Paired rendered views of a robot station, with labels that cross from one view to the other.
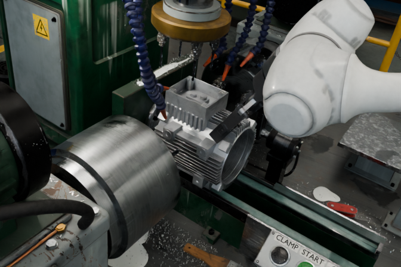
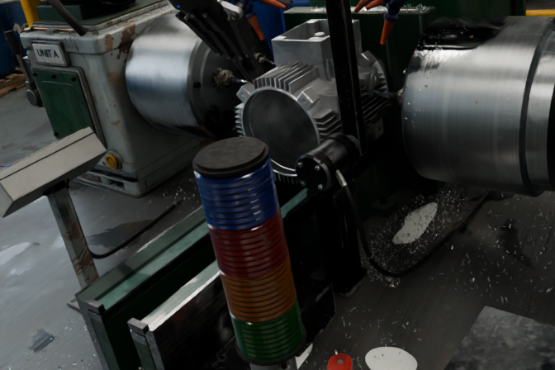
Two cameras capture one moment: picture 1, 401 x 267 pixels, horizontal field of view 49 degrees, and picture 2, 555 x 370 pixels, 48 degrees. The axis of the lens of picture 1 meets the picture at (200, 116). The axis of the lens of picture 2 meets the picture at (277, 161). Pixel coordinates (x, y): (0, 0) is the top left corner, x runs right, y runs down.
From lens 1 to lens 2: 148 cm
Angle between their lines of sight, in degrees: 85
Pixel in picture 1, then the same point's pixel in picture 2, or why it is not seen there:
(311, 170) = not seen: hidden behind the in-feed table
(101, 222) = (87, 39)
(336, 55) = not seen: outside the picture
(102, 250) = (101, 74)
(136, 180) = (153, 50)
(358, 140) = (520, 346)
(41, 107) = not seen: hidden behind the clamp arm
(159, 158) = (180, 48)
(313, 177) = (443, 351)
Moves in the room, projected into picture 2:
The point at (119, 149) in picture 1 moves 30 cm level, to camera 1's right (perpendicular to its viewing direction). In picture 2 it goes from (174, 24) to (120, 75)
